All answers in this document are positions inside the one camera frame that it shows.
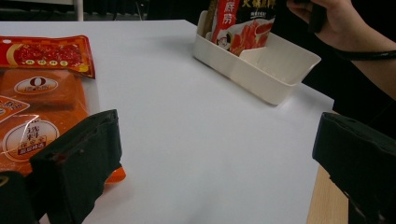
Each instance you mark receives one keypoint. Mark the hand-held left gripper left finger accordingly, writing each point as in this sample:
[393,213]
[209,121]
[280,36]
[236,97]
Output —
[77,161]

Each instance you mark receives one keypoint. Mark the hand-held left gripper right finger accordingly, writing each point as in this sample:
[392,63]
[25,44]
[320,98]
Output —
[358,158]

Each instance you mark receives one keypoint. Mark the red and black seasoning packet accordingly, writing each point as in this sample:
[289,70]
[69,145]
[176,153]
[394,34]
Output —
[249,28]

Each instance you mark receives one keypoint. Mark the white plastic container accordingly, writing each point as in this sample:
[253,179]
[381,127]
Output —
[267,74]

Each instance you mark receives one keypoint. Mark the orange seasoning packet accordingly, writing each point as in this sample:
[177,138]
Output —
[43,90]

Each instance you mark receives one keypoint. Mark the gold seasoning packet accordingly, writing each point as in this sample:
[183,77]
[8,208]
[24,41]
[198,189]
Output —
[211,18]

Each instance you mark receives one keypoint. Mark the white table mat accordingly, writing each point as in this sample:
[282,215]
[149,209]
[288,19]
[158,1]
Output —
[193,140]

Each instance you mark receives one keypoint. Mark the white metal desk frame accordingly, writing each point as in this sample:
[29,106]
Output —
[78,9]

